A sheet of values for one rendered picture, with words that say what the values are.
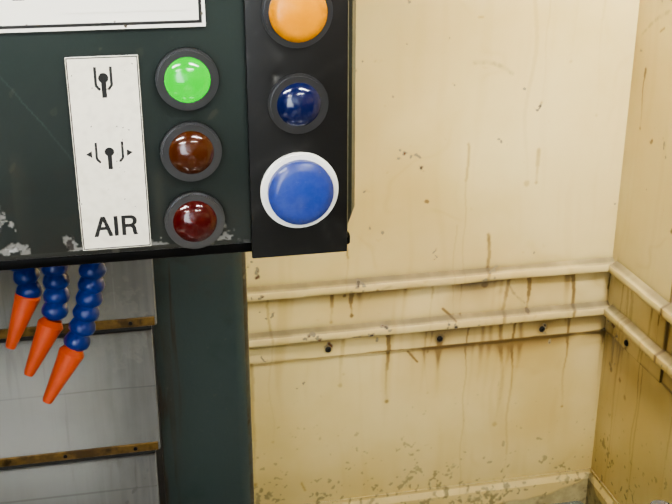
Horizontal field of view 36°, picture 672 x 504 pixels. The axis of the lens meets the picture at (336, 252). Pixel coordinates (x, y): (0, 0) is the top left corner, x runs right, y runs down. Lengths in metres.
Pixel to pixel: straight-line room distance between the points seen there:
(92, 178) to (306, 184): 0.09
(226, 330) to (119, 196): 0.79
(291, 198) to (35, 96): 0.12
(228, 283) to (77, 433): 0.25
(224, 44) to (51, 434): 0.86
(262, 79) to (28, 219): 0.12
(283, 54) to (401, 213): 1.18
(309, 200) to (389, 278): 1.19
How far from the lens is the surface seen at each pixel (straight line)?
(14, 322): 0.70
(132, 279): 1.16
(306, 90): 0.45
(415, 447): 1.82
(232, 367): 1.27
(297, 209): 0.46
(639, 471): 1.81
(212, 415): 1.30
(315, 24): 0.45
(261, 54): 0.45
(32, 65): 0.45
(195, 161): 0.45
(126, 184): 0.46
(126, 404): 1.23
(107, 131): 0.45
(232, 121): 0.46
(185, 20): 0.45
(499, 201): 1.66
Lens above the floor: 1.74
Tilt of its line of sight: 21 degrees down
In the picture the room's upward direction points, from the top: straight up
